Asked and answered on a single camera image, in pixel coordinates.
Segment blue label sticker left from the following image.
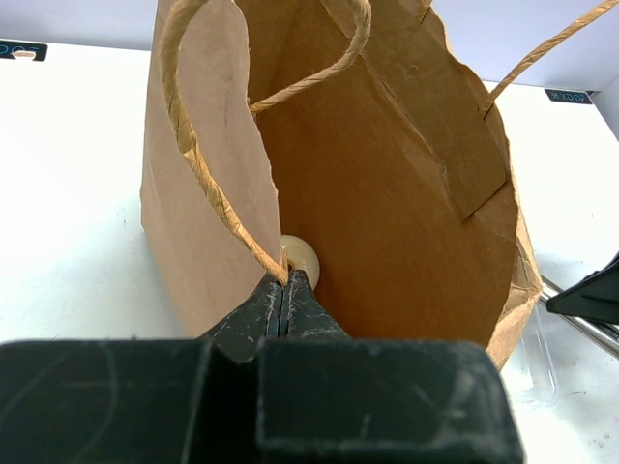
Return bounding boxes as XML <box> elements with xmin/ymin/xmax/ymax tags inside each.
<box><xmin>0</xmin><ymin>39</ymin><xmax>48</xmax><ymax>62</ymax></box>

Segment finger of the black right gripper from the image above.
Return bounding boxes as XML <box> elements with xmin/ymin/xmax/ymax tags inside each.
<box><xmin>546</xmin><ymin>255</ymin><xmax>619</xmax><ymax>325</ymax></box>

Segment brown paper bag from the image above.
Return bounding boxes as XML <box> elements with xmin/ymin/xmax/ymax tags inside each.
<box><xmin>139</xmin><ymin>0</ymin><xmax>619</xmax><ymax>371</ymax></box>

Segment metal serving tongs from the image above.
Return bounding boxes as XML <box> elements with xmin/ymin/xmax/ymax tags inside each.
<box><xmin>540</xmin><ymin>276</ymin><xmax>619</xmax><ymax>359</ymax></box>

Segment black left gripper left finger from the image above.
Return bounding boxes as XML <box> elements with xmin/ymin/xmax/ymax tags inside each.
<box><xmin>1</xmin><ymin>277</ymin><xmax>283</xmax><ymax>463</ymax></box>

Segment blue label sticker right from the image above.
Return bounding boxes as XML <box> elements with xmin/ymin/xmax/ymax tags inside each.
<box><xmin>545</xmin><ymin>88</ymin><xmax>593</xmax><ymax>104</ymax></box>

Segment clear plastic tray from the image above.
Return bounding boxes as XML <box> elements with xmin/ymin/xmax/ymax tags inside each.
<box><xmin>521</xmin><ymin>306</ymin><xmax>558</xmax><ymax>402</ymax></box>

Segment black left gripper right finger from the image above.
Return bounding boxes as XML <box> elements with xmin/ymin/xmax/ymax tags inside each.
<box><xmin>255</xmin><ymin>270</ymin><xmax>524</xmax><ymax>463</ymax></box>

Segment blue label sticker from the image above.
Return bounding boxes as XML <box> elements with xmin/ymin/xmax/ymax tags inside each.
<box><xmin>0</xmin><ymin>39</ymin><xmax>48</xmax><ymax>62</ymax></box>
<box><xmin>545</xmin><ymin>88</ymin><xmax>593</xmax><ymax>104</ymax></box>

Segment white frosted donut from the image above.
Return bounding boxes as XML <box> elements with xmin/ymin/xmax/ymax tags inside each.
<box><xmin>281</xmin><ymin>235</ymin><xmax>320</xmax><ymax>290</ymax></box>

